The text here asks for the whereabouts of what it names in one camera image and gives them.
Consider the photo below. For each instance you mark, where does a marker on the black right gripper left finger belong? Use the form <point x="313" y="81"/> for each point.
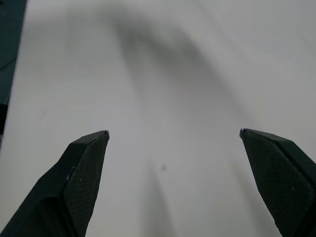
<point x="74" y="187"/>

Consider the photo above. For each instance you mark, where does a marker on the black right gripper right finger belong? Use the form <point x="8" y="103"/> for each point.
<point x="284" y="182"/>

